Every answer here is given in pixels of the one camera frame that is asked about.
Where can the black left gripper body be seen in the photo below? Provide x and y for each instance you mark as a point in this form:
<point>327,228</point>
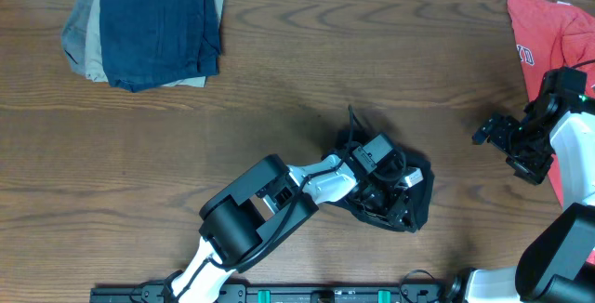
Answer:
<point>377,199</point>

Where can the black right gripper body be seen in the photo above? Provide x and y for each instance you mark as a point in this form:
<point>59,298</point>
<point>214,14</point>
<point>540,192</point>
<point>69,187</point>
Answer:
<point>526,149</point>

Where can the black t-shirt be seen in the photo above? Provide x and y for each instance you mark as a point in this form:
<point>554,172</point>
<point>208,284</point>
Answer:
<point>420,196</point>

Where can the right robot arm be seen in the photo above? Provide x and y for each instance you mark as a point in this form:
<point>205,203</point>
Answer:
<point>554,267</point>

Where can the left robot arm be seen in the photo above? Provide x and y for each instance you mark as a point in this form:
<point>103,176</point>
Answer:
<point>254,214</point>

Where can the red t-shirt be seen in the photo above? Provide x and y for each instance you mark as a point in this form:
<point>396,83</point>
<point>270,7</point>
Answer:
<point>549,35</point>

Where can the navy folded trousers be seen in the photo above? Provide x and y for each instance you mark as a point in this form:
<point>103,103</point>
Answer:
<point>150,43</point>

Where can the grey folded trousers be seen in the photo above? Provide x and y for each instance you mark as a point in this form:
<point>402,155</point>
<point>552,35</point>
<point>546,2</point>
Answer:
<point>73,35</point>

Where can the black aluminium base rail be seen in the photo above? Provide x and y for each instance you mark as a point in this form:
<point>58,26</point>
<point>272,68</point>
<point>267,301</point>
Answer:
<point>240,293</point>

